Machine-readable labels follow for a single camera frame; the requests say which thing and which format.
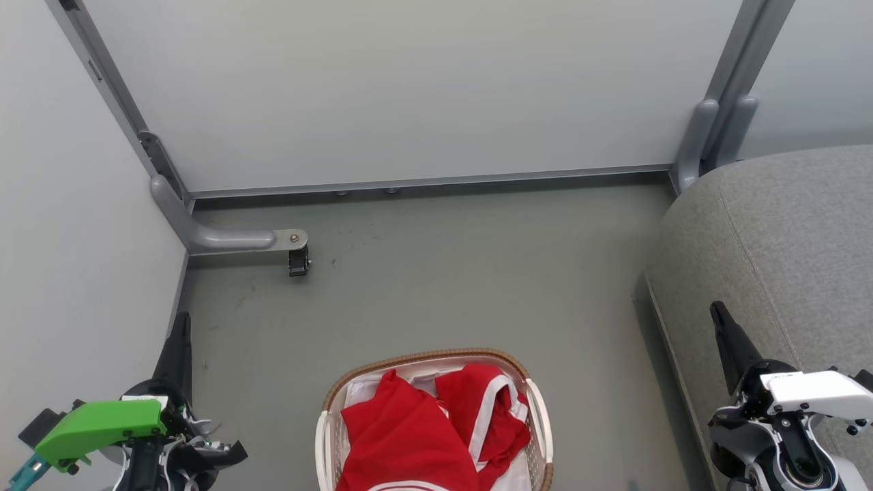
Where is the long grey partition foot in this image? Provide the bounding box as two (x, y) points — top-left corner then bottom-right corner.
(150, 174), (309, 257)

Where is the grey fabric sofa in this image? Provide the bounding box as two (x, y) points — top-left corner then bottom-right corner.
(645, 143), (873, 491)

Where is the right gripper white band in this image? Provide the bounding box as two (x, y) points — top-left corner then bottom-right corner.
(708, 301), (873, 464)

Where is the short grey partition foot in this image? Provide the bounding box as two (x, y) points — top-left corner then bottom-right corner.
(670, 98), (721, 197)
(715, 94), (760, 170)

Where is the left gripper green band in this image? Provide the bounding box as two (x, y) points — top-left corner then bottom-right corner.
(19, 312), (248, 477)

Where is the grey double partition post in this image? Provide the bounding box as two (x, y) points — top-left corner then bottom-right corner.
(699, 0), (796, 171)

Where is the red garment with white trim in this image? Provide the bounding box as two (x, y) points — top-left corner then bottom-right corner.
(336, 363), (533, 491)

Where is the white wicker-rimmed laundry basket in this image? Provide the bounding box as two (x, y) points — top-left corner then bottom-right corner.
(315, 348), (554, 491)

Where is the grey partition bottom rail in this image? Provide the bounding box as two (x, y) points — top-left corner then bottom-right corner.
(190, 163), (675, 200)

